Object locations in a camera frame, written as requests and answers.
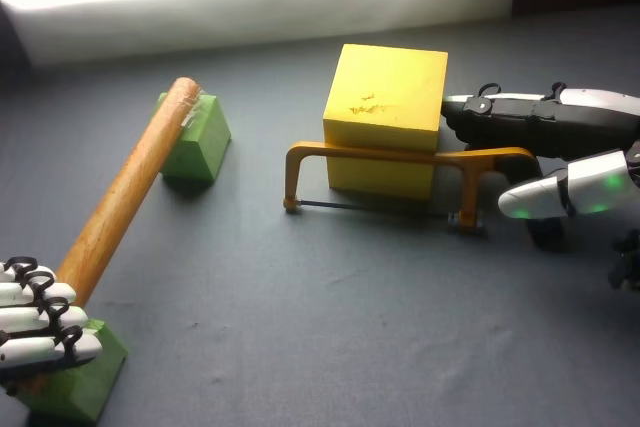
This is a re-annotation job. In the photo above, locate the yellow toy hacksaw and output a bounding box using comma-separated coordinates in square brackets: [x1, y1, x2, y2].
[282, 140, 539, 238]

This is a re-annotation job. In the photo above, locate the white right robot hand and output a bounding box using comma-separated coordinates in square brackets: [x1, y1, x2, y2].
[442, 80, 640, 293]

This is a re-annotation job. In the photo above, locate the grey table cloth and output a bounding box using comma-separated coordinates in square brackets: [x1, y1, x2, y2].
[0, 9, 640, 427]

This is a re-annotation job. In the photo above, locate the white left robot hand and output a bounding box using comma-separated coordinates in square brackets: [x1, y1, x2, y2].
[0, 255, 105, 378]

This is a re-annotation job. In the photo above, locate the yellow wooden block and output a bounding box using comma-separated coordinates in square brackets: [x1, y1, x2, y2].
[322, 43, 450, 201]

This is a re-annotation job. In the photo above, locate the white backdrop sheet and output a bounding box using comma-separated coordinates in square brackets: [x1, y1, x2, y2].
[0, 0, 521, 68]

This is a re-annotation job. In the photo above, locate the green wooden support block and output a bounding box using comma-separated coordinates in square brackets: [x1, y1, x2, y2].
[0, 319, 129, 424]
[157, 90, 234, 183]

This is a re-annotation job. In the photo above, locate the orange wooden dowel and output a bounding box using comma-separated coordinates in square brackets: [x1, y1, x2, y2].
[53, 76, 202, 309]

